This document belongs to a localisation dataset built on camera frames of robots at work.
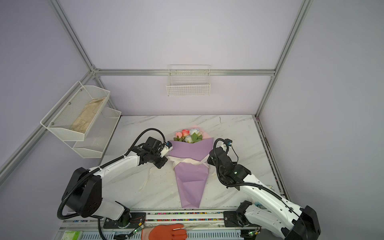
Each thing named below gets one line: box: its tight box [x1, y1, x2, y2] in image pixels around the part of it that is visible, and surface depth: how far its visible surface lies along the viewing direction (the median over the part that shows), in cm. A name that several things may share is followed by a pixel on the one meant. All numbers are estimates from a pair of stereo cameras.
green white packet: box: [61, 230, 83, 240], surface depth 70 cm
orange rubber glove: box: [141, 223, 188, 240], surface depth 72 cm
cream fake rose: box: [184, 135, 193, 143], surface depth 103 cm
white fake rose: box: [189, 128, 203, 143], surface depth 103 cm
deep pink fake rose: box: [181, 129, 190, 136], surface depth 106 cm
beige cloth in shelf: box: [70, 96, 106, 134], surface depth 81 cm
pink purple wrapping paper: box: [168, 125, 214, 209], surface depth 89 cm
